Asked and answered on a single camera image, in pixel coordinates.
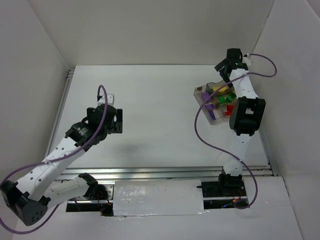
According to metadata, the long yellow lego plate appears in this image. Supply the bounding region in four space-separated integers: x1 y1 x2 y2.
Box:
218 86 230 93

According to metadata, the light green lego brick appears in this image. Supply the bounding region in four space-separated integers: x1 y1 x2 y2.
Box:
227 93 237 102

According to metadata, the green square lego brick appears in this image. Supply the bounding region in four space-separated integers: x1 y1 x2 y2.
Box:
217 96 227 104

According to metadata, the purple round lego piece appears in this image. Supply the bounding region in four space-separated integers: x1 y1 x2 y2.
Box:
200 91 211 104

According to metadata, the red rectangular lego brick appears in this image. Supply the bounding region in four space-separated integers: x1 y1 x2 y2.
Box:
224 104 235 117

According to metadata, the purple lego brick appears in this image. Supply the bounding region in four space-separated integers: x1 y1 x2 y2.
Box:
208 111 216 121
205 103 215 111

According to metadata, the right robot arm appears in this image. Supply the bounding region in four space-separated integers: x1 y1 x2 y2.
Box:
215 48 266 197

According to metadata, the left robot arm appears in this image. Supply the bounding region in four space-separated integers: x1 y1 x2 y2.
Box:
0 104 123 226

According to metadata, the clear divided container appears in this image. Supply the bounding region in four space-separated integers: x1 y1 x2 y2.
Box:
193 80 237 125

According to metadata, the white tape sheet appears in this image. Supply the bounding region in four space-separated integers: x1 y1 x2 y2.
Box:
113 179 205 217

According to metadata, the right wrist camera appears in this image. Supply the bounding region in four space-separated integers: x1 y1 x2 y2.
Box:
242 53 253 67

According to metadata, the aluminium rail frame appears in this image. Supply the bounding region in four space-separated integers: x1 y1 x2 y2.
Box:
44 66 278 181

